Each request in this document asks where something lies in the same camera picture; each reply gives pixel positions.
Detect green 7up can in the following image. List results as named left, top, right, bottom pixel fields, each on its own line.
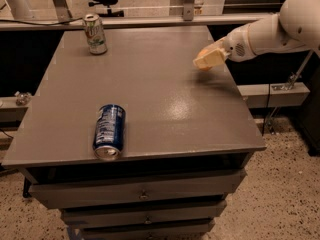
left=83, top=14, right=108, bottom=55

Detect white pipe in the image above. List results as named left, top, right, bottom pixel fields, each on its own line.
left=5, top=0, right=34, bottom=20

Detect top grey drawer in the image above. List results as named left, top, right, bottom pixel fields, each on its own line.
left=29, top=169, right=246, bottom=209

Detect orange fruit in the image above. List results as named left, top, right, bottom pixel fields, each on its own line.
left=197, top=50, right=216, bottom=70

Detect grey drawer cabinet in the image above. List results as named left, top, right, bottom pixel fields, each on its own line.
left=1, top=25, right=267, bottom=240

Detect grey metal rail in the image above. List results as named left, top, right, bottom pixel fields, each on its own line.
left=0, top=12, right=271, bottom=31

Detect blue soda can lying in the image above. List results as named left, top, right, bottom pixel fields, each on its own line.
left=93, top=104, right=126, bottom=160

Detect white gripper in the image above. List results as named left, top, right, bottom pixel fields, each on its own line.
left=193, top=24, right=256, bottom=69

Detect grey drawer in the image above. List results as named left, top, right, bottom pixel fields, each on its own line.
left=29, top=169, right=246, bottom=209
left=81, top=219, right=214, bottom=240
left=62, top=200, right=226, bottom=228

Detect middle grey drawer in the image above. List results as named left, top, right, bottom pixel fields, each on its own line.
left=62, top=200, right=226, bottom=228

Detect black cable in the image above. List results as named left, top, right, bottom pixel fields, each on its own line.
left=0, top=16, right=84, bottom=26

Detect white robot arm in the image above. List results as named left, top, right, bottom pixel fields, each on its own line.
left=193, top=0, right=320, bottom=70

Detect small clear glass object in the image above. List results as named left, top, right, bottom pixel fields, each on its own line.
left=15, top=91, right=32, bottom=106

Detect bottom grey drawer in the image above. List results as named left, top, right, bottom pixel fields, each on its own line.
left=81, top=219, right=214, bottom=240

